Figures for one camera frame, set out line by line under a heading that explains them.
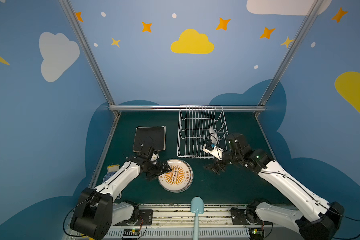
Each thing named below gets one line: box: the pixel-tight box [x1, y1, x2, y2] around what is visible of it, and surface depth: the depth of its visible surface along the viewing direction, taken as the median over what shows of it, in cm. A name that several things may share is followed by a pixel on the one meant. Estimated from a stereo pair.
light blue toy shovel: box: [190, 196, 204, 240], surface depth 77 cm
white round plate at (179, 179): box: [158, 159, 194, 193], surface depth 88 cm
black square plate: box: [133, 125, 166, 153], surface depth 106 cm
